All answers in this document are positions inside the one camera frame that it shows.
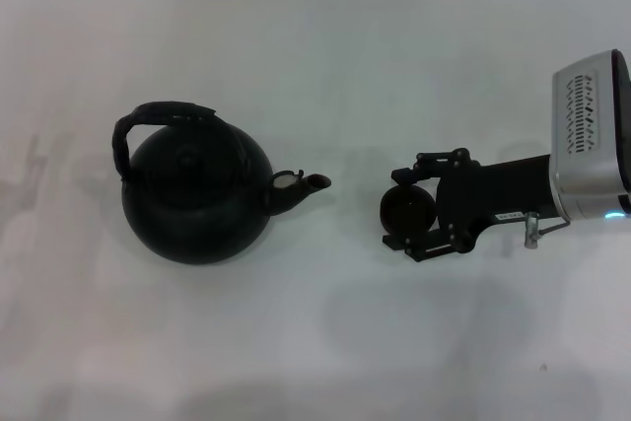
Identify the silver vented wrist camera box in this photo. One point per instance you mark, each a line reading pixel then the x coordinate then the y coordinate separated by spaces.
pixel 581 120

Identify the black round teapot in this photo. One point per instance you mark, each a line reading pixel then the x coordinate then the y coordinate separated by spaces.
pixel 197 214

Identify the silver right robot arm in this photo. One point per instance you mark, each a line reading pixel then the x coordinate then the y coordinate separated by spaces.
pixel 596 206

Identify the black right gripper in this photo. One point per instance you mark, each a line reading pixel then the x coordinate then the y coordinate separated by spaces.
pixel 493 189

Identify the dark brown teacup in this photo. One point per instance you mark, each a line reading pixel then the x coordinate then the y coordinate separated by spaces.
pixel 406 214

